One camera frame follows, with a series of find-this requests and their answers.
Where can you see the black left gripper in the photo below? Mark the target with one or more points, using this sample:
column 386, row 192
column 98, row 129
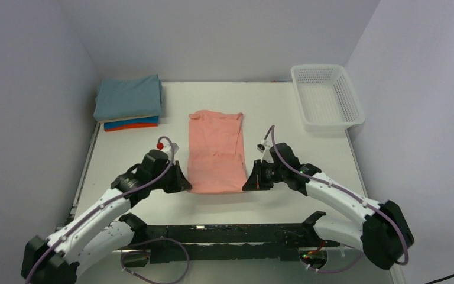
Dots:
column 180, row 183

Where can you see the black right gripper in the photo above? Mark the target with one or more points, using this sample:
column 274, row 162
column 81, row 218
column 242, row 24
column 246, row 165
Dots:
column 256, row 181

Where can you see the pink t shirt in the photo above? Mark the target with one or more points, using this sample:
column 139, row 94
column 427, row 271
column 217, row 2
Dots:
column 216, row 163

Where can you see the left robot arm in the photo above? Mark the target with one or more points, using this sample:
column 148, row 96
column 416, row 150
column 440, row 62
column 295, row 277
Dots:
column 107, row 225

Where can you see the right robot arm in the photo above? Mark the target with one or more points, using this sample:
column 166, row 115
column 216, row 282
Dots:
column 378, row 229

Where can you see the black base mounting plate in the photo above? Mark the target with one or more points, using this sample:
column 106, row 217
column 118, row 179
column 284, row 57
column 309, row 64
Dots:
column 170, row 243

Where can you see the blue folded t shirt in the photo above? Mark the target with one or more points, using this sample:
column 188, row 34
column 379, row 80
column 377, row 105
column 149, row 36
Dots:
column 132, row 123

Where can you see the orange folded t shirt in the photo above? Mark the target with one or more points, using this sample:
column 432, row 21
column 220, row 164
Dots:
column 129, row 126

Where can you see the white plastic basket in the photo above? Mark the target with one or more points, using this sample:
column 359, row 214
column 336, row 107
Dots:
column 326, row 97

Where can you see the teal folded t shirt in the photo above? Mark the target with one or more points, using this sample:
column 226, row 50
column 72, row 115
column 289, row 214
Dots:
column 128, row 98

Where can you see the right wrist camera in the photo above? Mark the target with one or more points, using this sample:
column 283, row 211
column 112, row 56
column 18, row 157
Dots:
column 264, row 148

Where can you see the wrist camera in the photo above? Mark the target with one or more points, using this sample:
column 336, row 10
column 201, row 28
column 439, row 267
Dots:
column 264, row 148
column 170, row 148

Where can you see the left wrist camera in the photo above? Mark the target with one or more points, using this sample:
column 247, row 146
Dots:
column 170, row 148

